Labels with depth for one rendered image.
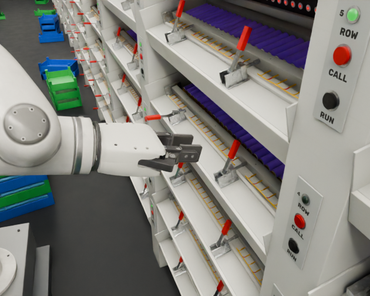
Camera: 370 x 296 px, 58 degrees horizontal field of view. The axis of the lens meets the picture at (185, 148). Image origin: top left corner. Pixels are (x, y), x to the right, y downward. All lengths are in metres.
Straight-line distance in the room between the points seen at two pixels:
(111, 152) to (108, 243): 1.13
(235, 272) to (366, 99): 0.52
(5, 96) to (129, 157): 0.18
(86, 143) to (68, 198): 1.40
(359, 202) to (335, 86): 0.11
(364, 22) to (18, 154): 0.35
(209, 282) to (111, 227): 0.78
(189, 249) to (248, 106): 0.65
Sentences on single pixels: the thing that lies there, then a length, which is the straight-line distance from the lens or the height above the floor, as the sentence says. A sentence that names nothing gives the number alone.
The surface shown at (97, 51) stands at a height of 0.56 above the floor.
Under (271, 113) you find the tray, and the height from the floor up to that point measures 0.96.
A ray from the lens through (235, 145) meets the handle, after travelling 0.61.
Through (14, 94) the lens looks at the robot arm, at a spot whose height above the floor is 1.02.
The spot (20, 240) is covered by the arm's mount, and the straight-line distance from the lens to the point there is 1.17.
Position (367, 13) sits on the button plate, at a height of 1.11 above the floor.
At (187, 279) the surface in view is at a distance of 1.23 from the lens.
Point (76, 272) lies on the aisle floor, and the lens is 1.52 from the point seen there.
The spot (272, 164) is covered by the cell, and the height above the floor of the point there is 0.80.
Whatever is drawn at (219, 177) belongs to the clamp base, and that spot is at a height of 0.77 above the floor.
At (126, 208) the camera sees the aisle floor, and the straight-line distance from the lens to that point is 1.73.
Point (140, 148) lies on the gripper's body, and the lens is 0.49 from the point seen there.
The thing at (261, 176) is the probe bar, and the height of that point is 0.79.
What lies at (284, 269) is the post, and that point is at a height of 0.77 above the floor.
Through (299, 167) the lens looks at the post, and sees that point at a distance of 0.41.
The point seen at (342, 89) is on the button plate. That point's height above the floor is 1.04.
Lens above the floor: 1.16
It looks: 33 degrees down
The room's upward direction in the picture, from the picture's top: straight up
